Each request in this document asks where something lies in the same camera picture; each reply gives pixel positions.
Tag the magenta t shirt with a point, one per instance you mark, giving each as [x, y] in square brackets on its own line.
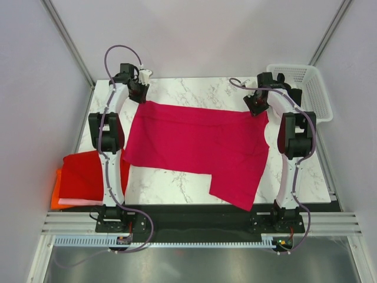
[230, 146]

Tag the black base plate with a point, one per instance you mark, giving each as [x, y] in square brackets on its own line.
[264, 218]

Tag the black t shirt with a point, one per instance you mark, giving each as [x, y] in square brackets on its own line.
[294, 93]

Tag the orange folded t shirt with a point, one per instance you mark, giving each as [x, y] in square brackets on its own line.
[67, 186]

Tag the red folded t shirt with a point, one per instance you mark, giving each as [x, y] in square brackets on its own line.
[87, 166]

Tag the white plastic basket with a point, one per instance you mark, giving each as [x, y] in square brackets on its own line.
[309, 80]

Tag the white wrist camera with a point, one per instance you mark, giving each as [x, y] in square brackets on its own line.
[144, 75]
[249, 83]

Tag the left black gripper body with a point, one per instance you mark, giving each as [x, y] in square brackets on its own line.
[140, 91]

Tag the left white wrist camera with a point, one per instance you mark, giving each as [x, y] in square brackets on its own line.
[144, 75]

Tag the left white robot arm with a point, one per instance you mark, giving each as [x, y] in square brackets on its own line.
[107, 136]

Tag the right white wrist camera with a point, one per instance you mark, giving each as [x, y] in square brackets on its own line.
[249, 83]

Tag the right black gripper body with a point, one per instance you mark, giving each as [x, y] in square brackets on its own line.
[256, 106]

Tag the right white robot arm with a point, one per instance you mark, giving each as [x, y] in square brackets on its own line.
[296, 142]

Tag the white slotted cable duct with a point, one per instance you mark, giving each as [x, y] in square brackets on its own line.
[185, 239]

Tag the aluminium frame rail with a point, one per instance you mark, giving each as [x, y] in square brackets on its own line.
[316, 224]

